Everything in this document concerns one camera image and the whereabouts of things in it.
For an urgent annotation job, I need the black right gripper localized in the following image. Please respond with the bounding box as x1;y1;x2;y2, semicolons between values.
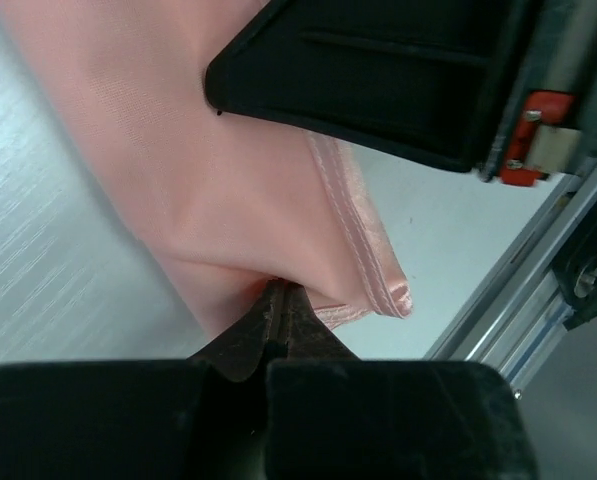
477;1;597;186

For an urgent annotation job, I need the aluminium frame rail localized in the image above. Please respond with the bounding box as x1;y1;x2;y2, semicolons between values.
425;158;597;396

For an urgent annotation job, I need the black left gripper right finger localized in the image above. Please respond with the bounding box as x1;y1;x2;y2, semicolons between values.
265;285;538;479

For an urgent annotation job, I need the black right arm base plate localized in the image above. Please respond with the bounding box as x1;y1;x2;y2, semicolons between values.
552;239;597;331

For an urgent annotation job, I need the pink satin napkin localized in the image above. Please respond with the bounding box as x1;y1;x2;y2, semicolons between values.
0;1;412;337

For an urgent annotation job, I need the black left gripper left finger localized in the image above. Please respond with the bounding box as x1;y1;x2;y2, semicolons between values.
0;281;284;479

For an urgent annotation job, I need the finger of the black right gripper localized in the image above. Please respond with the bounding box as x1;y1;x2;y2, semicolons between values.
205;1;516;173

